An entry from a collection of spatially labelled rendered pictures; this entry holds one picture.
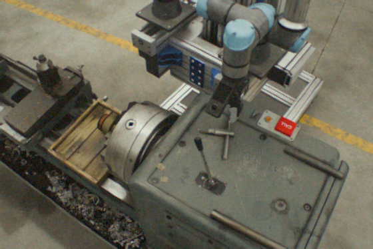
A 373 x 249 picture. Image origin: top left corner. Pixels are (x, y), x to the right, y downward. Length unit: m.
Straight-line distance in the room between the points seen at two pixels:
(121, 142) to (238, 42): 0.55
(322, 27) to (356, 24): 0.40
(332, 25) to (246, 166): 3.01
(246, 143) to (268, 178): 0.14
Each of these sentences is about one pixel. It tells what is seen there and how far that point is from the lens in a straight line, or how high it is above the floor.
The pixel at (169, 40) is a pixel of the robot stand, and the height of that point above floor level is 1.05.
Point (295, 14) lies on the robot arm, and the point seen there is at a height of 1.45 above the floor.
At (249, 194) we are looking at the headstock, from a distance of 1.05.
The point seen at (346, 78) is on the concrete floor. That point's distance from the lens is 3.38.
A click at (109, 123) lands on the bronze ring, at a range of 1.37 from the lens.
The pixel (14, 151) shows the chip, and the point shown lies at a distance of 2.19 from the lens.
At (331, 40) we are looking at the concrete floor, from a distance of 3.74.
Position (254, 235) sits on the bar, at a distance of 0.98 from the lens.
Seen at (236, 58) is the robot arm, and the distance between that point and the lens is 0.92.
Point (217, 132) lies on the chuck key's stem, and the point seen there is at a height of 1.27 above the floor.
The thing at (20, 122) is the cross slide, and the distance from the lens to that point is 1.71.
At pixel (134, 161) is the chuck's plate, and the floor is 1.18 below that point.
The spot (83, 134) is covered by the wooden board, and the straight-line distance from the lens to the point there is 1.66.
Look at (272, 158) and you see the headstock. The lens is 1.13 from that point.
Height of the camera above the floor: 2.19
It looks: 54 degrees down
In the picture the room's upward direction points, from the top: 1 degrees counter-clockwise
